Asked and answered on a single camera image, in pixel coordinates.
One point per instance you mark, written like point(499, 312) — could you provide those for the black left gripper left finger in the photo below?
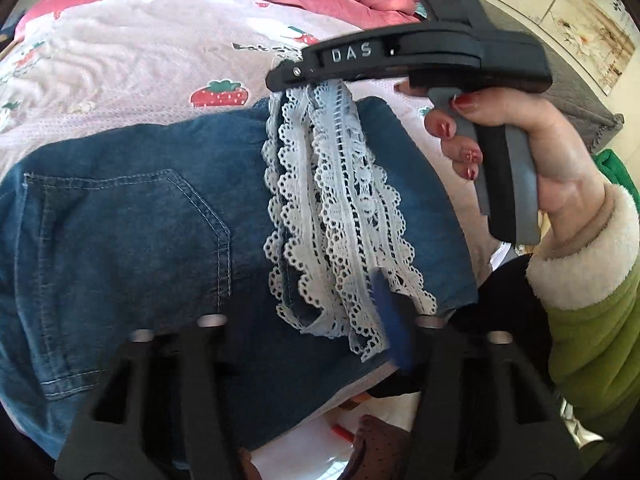
point(158, 412)

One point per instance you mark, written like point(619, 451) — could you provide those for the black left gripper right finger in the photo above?
point(484, 412)

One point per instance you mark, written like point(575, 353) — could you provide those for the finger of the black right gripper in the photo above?
point(285, 76)

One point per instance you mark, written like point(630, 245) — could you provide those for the blue denim pants lace hem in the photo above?
point(151, 227)

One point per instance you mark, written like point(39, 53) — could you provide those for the right hand red nails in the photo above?
point(532, 161)

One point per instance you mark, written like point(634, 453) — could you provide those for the black trousers of person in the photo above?
point(505, 302)

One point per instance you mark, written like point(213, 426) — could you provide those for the pink strawberry print bedsheet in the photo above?
point(119, 63)

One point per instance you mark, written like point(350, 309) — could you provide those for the green cloth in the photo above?
point(613, 168)

